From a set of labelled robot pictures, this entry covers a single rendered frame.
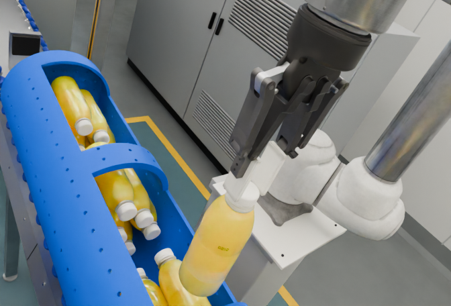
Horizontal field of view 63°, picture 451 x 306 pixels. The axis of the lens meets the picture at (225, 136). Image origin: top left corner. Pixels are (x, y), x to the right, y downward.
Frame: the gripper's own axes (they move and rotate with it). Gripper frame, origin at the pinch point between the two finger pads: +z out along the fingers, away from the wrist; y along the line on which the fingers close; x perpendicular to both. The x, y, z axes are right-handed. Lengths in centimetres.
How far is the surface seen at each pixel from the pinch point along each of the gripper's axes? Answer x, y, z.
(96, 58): -128, -30, 57
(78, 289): -10.3, 13.6, 35.0
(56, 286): -24, 12, 57
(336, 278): -19, -167, 149
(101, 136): -51, -4, 37
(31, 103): -58, 12, 31
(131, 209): -22.2, 0.0, 32.4
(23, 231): -45, 14, 63
